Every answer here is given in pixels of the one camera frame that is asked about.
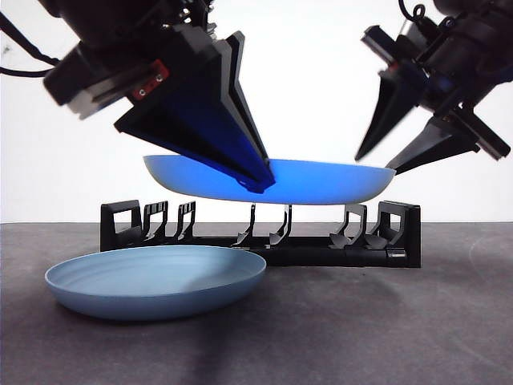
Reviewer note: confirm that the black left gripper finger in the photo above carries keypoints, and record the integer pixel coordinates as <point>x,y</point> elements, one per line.
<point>192,120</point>
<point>240,100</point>

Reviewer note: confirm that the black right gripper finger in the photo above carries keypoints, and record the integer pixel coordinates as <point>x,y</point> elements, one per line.
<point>437,140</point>
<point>386,104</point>

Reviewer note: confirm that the green round plate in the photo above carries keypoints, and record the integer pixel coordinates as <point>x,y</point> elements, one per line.
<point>320,182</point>

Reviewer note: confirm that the blue round plate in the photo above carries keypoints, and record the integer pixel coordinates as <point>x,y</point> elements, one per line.
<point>156,288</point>

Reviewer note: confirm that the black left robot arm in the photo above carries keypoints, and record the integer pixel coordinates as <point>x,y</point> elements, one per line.
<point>120,18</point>

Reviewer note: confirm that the black plastic plate rack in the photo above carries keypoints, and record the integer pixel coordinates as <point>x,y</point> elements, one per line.
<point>413,240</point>

